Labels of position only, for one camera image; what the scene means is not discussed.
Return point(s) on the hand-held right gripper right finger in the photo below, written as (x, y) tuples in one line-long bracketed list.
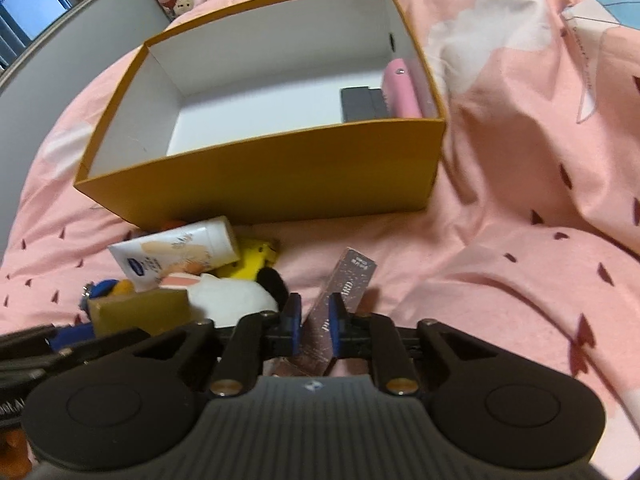
[(337, 326)]

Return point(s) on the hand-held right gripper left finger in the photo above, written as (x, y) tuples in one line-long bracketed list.
[(292, 321)]

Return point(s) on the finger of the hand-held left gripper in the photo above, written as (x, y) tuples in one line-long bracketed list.
[(30, 362), (25, 338)]

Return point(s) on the pink cosmetic box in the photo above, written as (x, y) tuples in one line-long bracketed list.
[(346, 270)]

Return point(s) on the white plush with pink stripes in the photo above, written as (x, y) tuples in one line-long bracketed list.
[(225, 297)]

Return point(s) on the yellow plush toy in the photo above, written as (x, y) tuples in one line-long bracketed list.
[(250, 255)]

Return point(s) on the bear plush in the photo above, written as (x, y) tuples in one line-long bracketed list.
[(107, 288)]

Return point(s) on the olive gold box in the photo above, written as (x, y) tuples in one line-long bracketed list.
[(140, 310)]

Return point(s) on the white cream tube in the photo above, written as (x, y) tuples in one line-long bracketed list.
[(170, 255)]

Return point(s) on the orange cardboard box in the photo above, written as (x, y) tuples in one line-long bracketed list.
[(275, 175)]

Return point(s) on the dark grey box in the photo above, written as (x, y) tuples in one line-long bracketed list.
[(360, 105)]

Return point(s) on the pink case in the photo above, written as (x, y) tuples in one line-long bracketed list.
[(400, 90)]

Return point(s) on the window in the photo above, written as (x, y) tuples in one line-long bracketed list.
[(20, 5)]

